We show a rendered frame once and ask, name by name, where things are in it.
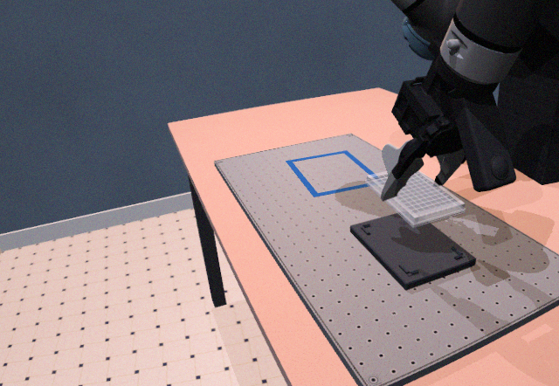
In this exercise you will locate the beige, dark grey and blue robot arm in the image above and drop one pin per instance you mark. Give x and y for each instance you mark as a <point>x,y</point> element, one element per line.
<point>497,25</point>

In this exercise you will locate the blue tape outline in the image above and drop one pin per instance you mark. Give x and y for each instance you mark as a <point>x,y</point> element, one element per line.
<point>310,187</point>

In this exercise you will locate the grey rectangular mat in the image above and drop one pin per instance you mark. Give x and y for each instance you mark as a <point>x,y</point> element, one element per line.
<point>385,335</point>

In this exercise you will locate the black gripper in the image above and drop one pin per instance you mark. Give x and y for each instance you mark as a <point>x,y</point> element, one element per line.
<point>425,112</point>

